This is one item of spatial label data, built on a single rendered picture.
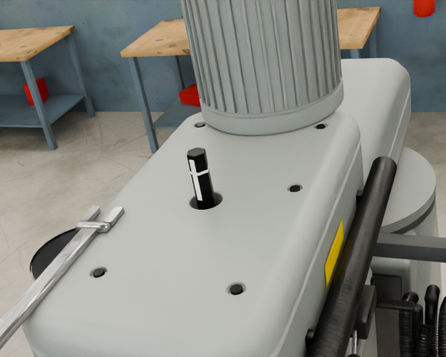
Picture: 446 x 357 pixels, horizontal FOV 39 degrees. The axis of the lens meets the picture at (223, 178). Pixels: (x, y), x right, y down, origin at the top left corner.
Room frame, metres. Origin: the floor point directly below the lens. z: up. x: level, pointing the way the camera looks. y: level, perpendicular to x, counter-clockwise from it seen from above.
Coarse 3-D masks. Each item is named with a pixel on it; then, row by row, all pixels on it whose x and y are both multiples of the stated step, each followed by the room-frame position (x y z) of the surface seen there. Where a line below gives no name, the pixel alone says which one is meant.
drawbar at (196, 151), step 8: (192, 152) 0.60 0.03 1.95; (200, 152) 0.60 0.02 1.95; (200, 160) 0.59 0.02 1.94; (200, 168) 0.59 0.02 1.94; (192, 176) 0.60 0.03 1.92; (200, 176) 0.59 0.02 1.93; (208, 176) 0.59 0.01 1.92; (200, 184) 0.59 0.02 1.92; (208, 184) 0.59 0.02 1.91; (200, 192) 0.59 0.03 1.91; (208, 192) 0.59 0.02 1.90; (200, 200) 0.59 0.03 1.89; (208, 200) 0.59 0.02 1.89; (200, 208) 0.59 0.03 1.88; (208, 208) 0.59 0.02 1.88
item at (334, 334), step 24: (384, 168) 0.73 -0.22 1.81; (360, 192) 0.69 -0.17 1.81; (384, 192) 0.68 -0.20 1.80; (360, 216) 0.63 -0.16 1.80; (360, 240) 0.59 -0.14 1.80; (360, 264) 0.55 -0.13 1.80; (336, 288) 0.51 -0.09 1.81; (360, 288) 0.52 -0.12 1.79; (336, 312) 0.48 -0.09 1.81; (312, 336) 0.45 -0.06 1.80; (336, 336) 0.45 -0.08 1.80
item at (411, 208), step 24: (408, 168) 1.12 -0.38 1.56; (432, 168) 1.10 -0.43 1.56; (408, 192) 1.03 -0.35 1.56; (432, 192) 1.02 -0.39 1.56; (384, 216) 0.97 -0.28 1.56; (408, 216) 0.96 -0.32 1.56; (432, 216) 1.01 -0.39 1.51; (384, 264) 0.88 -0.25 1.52; (408, 264) 0.87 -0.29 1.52; (432, 264) 0.99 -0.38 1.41; (384, 288) 0.87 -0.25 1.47; (408, 288) 0.86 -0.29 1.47; (384, 312) 0.87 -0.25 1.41; (384, 336) 0.88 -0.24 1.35
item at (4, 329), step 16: (96, 208) 0.62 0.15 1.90; (80, 224) 0.59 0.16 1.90; (96, 224) 0.58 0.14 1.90; (112, 224) 0.58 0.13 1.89; (80, 240) 0.56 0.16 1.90; (64, 256) 0.53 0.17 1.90; (48, 272) 0.51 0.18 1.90; (64, 272) 0.51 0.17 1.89; (32, 288) 0.49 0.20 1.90; (48, 288) 0.49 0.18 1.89; (16, 304) 0.47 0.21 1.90; (32, 304) 0.47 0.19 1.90; (0, 320) 0.45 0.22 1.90; (16, 320) 0.45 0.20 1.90; (0, 336) 0.43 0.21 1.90
